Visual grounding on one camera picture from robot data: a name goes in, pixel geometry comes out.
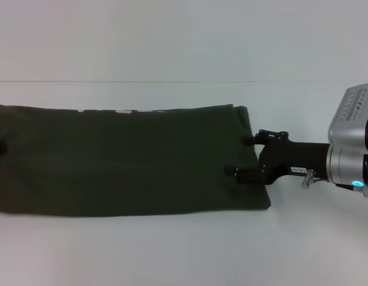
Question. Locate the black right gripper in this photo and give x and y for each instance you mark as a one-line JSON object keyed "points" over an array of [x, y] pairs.
{"points": [[297, 159]]}

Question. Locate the dark green t-shirt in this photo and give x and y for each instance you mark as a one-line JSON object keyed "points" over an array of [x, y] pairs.
{"points": [[127, 164]]}

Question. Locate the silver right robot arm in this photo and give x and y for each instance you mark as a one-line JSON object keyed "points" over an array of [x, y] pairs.
{"points": [[347, 165]]}

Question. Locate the right wrist silver connector stud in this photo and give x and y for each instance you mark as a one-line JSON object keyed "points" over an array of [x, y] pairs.
{"points": [[308, 178]]}

